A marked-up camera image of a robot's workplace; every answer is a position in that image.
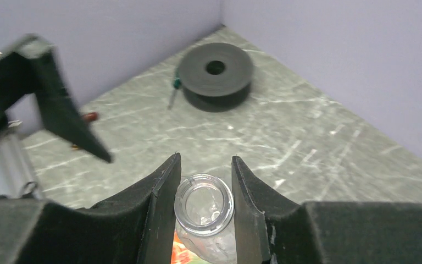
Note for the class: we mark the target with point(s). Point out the red brown small object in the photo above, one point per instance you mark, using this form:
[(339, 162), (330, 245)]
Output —
[(90, 117)]

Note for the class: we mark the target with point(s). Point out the green handled screwdriver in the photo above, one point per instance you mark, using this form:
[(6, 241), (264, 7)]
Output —
[(174, 93)]

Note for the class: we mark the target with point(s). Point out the green fruit tea bottle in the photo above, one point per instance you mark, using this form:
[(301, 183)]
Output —
[(181, 253)]

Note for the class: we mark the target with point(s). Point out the black filament spool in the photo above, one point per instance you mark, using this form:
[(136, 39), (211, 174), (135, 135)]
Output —
[(215, 77)]

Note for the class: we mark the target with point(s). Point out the clear bottle black label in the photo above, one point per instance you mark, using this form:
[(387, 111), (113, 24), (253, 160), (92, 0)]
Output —
[(204, 209)]

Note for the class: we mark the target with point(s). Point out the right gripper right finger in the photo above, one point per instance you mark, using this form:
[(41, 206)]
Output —
[(269, 228)]

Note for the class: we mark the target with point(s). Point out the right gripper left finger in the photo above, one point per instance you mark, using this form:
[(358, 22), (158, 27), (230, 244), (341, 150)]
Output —
[(135, 225)]

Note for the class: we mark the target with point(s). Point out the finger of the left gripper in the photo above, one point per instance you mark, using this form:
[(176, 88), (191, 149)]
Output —
[(28, 67)]

